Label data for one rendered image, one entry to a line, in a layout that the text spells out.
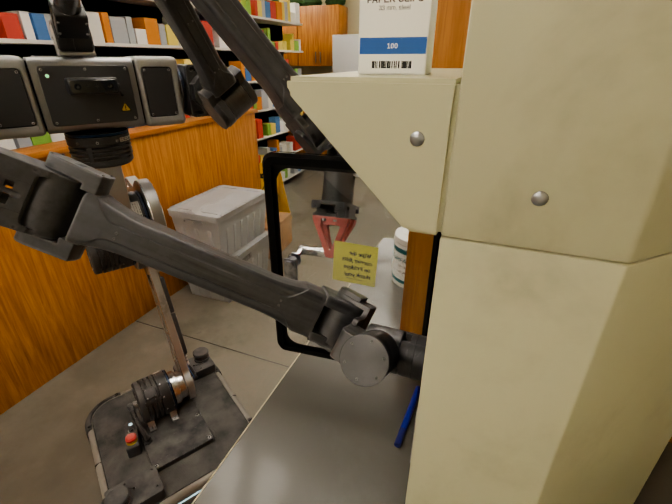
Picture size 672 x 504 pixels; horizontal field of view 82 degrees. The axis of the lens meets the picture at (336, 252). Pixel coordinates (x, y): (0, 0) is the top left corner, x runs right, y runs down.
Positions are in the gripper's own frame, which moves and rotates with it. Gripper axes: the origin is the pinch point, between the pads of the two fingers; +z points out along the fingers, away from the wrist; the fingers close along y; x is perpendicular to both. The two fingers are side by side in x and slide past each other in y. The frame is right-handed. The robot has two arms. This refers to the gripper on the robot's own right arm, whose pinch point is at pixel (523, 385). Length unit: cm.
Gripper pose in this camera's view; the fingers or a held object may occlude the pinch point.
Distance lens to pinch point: 53.4
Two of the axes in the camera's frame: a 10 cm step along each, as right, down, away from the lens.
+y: 3.9, -4.0, 8.3
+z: 9.2, 1.7, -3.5
